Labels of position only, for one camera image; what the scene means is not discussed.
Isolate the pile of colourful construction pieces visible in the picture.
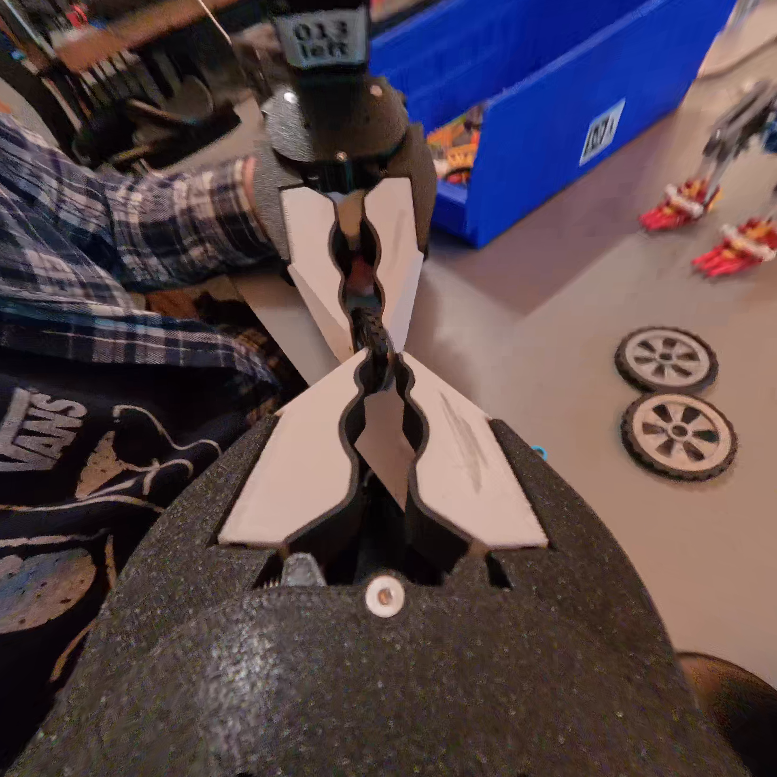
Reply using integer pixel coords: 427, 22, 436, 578
422, 103, 487, 188

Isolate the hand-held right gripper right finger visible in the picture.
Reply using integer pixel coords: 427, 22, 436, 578
394, 351, 553, 586

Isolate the colourful construction toy figure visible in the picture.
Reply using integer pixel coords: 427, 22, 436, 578
639, 81, 777, 280

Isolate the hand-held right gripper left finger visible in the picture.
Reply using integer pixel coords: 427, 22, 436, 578
215, 348, 370, 586

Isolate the grey toy wheel black tyre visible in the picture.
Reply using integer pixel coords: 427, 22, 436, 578
349, 306, 399, 394
620, 392, 738, 482
613, 325, 720, 394

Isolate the person's plaid shirt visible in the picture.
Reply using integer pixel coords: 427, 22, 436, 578
0, 290, 306, 428

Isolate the person's dark printed t-shirt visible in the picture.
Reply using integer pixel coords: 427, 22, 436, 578
0, 357, 281, 746

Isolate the blue plastic bin white tag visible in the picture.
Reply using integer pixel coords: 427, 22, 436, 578
370, 0, 738, 250

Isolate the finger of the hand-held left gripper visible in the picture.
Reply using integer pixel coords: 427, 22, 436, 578
276, 183, 364, 364
362, 177, 427, 357

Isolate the dark chair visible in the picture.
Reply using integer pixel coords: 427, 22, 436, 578
35, 0, 268, 170

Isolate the person's left forearm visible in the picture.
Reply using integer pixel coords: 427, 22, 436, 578
0, 113, 283, 290

